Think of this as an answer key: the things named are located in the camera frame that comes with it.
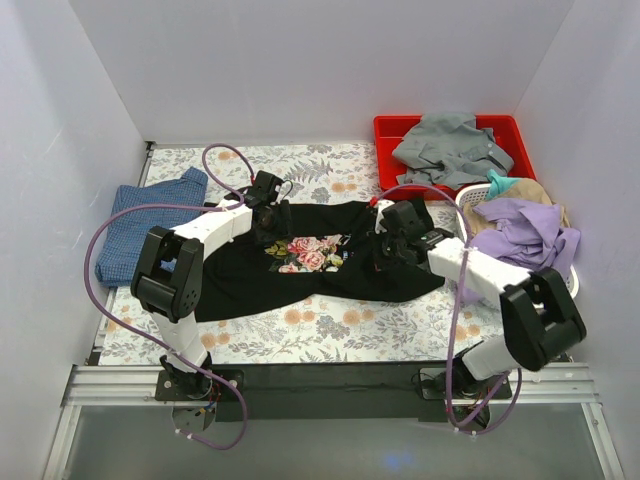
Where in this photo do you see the black floral print t-shirt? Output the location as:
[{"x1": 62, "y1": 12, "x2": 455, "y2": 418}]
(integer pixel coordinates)
[{"x1": 195, "y1": 201, "x2": 445, "y2": 322}]

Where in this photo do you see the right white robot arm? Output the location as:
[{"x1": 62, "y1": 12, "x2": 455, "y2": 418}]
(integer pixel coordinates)
[{"x1": 369, "y1": 199, "x2": 587, "y2": 398}]

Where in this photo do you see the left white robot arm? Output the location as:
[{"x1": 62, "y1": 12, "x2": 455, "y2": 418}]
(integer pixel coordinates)
[{"x1": 131, "y1": 171, "x2": 292, "y2": 400}]

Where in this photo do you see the white plastic laundry basket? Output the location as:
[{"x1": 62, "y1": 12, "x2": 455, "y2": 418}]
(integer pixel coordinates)
[{"x1": 455, "y1": 183, "x2": 579, "y2": 299}]

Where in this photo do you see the floral patterned table mat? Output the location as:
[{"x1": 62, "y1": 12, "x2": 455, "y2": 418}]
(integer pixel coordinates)
[{"x1": 97, "y1": 142, "x2": 561, "y2": 364}]

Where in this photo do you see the grey shirt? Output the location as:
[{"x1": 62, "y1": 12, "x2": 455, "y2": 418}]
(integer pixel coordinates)
[{"x1": 392, "y1": 113, "x2": 515, "y2": 190}]

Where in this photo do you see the red plastic bin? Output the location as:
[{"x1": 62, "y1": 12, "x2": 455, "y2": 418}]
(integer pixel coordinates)
[{"x1": 373, "y1": 115, "x2": 536, "y2": 192}]

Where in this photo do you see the teal garment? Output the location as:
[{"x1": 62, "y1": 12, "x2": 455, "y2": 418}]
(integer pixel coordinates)
[{"x1": 485, "y1": 169, "x2": 520, "y2": 200}]

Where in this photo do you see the lilac purple shirt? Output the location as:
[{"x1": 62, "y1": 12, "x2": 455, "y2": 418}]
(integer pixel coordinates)
[{"x1": 471, "y1": 218, "x2": 581, "y2": 283}]

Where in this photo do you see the beige garment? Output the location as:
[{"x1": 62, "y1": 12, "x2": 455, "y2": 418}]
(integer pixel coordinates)
[{"x1": 462, "y1": 178, "x2": 570, "y2": 234}]

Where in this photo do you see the blue checkered folded shirt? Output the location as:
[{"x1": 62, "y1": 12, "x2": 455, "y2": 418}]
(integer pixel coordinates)
[{"x1": 95, "y1": 167, "x2": 208, "y2": 288}]

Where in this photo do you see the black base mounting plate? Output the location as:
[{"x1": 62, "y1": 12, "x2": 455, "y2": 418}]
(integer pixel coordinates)
[{"x1": 153, "y1": 361, "x2": 513, "y2": 427}]

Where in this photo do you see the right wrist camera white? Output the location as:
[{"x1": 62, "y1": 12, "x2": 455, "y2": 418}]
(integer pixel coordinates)
[{"x1": 373, "y1": 199, "x2": 395, "y2": 235}]

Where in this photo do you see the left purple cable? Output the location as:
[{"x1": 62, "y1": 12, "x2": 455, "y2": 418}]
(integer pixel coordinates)
[{"x1": 82, "y1": 142, "x2": 259, "y2": 451}]

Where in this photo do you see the aluminium frame rail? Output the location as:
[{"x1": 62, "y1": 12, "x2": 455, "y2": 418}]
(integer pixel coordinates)
[{"x1": 62, "y1": 362, "x2": 624, "y2": 479}]

